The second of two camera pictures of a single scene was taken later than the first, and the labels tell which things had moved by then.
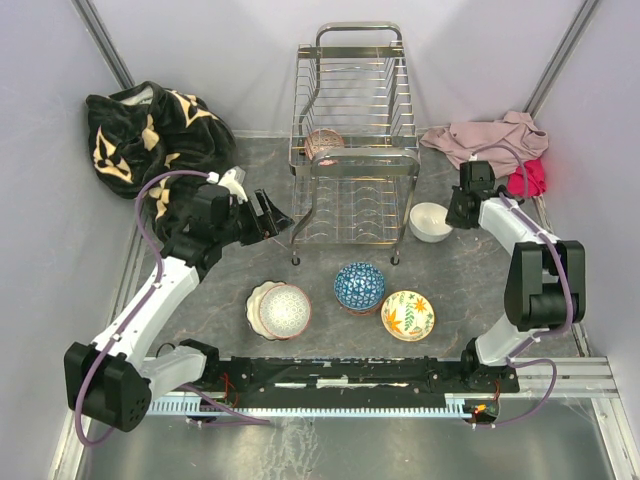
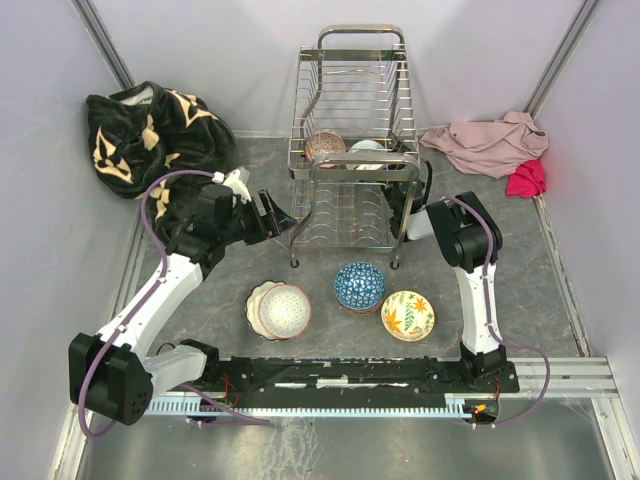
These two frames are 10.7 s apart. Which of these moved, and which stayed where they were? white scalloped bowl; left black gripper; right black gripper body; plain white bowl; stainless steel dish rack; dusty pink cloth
Moved: plain white bowl; right black gripper body
Stayed: left black gripper; stainless steel dish rack; dusty pink cloth; white scalloped bowl
